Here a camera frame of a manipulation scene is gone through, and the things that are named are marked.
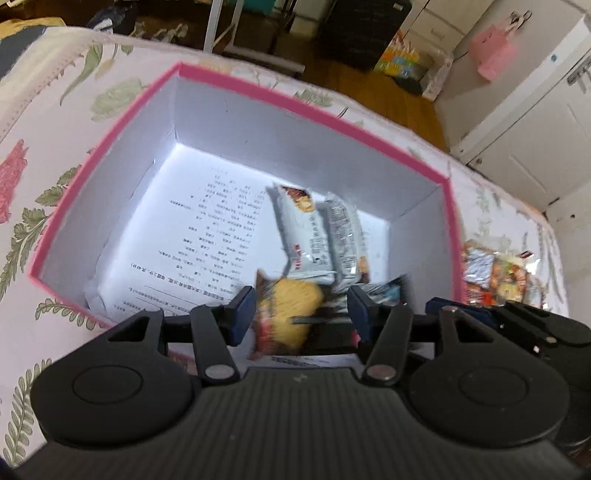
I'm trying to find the colourful package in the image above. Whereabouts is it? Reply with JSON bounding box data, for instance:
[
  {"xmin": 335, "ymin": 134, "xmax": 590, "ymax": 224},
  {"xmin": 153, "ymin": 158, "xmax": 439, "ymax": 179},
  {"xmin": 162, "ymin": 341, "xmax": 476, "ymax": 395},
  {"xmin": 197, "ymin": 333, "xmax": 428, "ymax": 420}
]
[{"xmin": 374, "ymin": 32, "xmax": 435, "ymax": 84}]

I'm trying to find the white plastic bag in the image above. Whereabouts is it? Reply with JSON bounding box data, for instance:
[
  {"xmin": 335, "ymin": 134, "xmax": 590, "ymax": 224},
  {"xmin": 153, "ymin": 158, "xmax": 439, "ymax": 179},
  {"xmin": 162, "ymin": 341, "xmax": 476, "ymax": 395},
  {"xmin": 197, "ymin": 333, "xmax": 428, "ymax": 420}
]
[{"xmin": 420, "ymin": 51, "xmax": 455, "ymax": 100}]

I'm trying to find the black bag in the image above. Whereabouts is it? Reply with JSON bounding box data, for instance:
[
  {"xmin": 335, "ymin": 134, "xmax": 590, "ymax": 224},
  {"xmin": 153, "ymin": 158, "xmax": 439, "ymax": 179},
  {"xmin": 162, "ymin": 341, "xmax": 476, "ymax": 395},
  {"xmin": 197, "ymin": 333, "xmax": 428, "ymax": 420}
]
[{"xmin": 88, "ymin": 4, "xmax": 134, "ymax": 33}]

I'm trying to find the black suitcase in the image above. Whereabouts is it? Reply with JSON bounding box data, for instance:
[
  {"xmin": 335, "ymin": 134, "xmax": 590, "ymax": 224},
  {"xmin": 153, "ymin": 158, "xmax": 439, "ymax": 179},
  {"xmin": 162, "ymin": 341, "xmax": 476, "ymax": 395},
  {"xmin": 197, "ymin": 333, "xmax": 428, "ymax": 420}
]
[{"xmin": 318, "ymin": 0, "xmax": 413, "ymax": 72}]

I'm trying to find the white snack packet red label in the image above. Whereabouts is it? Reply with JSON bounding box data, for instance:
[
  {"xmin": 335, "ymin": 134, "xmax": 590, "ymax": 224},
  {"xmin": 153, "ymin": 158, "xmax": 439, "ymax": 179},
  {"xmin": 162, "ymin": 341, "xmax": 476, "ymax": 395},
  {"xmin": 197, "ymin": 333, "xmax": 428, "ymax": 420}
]
[{"xmin": 272, "ymin": 184, "xmax": 338, "ymax": 284}]

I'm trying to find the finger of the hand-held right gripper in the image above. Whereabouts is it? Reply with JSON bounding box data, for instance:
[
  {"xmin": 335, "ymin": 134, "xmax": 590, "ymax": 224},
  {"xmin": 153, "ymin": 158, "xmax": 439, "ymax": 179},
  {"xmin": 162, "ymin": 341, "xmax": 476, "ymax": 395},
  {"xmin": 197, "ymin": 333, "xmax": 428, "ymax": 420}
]
[
  {"xmin": 425, "ymin": 298, "xmax": 560, "ymax": 357},
  {"xmin": 505, "ymin": 302, "xmax": 591, "ymax": 347}
]

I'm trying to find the pile of colourful snack packets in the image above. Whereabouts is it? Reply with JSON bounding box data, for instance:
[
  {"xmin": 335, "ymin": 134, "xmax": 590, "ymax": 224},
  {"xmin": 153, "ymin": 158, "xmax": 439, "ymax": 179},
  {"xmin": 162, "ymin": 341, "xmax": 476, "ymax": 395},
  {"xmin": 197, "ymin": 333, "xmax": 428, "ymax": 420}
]
[{"xmin": 462, "ymin": 240, "xmax": 548, "ymax": 308}]

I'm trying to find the pink hanging cloth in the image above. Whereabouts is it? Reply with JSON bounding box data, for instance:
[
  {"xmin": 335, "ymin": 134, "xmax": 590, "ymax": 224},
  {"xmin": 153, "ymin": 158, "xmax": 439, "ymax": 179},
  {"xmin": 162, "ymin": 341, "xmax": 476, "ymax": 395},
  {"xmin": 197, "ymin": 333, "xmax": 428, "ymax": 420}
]
[{"xmin": 468, "ymin": 23, "xmax": 518, "ymax": 79}]

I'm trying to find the yellow pillow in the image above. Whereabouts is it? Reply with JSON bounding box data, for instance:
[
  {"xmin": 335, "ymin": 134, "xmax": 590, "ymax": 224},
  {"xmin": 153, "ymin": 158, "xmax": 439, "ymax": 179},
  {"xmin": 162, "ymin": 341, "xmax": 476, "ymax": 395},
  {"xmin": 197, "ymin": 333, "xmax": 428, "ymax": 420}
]
[{"xmin": 0, "ymin": 17, "xmax": 65, "ymax": 29}]

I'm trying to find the yellow snack packet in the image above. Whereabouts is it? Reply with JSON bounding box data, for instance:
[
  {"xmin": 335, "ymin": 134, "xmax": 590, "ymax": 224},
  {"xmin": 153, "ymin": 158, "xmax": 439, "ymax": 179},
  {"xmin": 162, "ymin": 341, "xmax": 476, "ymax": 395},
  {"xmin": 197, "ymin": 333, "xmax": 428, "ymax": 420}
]
[{"xmin": 249, "ymin": 270, "xmax": 326, "ymax": 361}]

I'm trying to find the pink cardboard box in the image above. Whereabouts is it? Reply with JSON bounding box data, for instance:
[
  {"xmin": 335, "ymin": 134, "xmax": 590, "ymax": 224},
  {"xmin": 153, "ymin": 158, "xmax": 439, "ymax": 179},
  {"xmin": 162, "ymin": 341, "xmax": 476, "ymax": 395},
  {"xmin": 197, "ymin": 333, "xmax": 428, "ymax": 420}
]
[{"xmin": 28, "ymin": 62, "xmax": 468, "ymax": 370}]

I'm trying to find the white built-in cabinet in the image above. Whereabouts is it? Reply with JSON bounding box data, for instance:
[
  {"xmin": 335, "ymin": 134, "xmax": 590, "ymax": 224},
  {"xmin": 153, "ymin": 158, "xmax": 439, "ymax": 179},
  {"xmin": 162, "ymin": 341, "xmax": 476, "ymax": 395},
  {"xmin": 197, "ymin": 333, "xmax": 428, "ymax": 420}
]
[{"xmin": 411, "ymin": 0, "xmax": 492, "ymax": 51}]

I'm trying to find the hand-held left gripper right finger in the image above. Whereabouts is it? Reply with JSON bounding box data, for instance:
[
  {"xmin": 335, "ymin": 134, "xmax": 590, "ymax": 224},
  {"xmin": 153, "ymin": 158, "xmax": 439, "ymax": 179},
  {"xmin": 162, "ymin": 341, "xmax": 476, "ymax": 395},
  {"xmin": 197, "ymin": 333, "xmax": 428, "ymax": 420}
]
[{"xmin": 347, "ymin": 286, "xmax": 497, "ymax": 386}]

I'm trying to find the dark snack packet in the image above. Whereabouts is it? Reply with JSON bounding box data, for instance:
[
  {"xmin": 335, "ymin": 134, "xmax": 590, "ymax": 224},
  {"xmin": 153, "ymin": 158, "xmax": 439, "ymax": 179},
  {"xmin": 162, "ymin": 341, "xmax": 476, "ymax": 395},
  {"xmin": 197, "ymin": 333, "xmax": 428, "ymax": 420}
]
[{"xmin": 365, "ymin": 275, "xmax": 409, "ymax": 305}]

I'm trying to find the grey blanket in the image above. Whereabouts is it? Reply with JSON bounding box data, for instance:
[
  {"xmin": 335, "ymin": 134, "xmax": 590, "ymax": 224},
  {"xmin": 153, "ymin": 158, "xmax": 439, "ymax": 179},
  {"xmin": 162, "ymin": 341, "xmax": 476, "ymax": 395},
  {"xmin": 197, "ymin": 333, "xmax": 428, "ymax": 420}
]
[{"xmin": 0, "ymin": 25, "xmax": 47, "ymax": 79}]

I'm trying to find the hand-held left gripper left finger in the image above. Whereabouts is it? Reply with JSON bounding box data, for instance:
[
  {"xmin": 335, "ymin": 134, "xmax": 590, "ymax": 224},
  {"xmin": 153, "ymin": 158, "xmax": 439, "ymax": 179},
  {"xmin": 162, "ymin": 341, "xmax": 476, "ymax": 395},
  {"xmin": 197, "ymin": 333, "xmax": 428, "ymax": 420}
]
[{"xmin": 107, "ymin": 286, "xmax": 256, "ymax": 384}]

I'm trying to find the printed paper sheet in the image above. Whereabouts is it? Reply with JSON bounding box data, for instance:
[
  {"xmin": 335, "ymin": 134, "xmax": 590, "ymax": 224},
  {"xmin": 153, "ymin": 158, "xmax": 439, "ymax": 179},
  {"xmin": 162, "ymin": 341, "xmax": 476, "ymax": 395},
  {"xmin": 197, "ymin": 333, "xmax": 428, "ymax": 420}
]
[{"xmin": 99, "ymin": 143, "xmax": 393, "ymax": 365}]

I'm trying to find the white wardrobe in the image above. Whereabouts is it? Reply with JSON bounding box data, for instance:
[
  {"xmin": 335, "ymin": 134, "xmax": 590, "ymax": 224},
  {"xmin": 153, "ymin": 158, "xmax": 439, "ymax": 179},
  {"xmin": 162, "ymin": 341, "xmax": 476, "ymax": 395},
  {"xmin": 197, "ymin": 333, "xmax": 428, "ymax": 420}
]
[{"xmin": 434, "ymin": 0, "xmax": 591, "ymax": 208}]

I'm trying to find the wooden overbed table white frame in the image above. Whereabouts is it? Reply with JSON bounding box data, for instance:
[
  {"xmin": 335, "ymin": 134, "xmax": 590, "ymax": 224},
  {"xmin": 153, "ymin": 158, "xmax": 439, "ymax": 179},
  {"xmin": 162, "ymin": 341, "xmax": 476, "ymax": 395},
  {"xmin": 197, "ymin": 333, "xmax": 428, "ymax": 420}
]
[{"xmin": 203, "ymin": 0, "xmax": 305, "ymax": 75}]

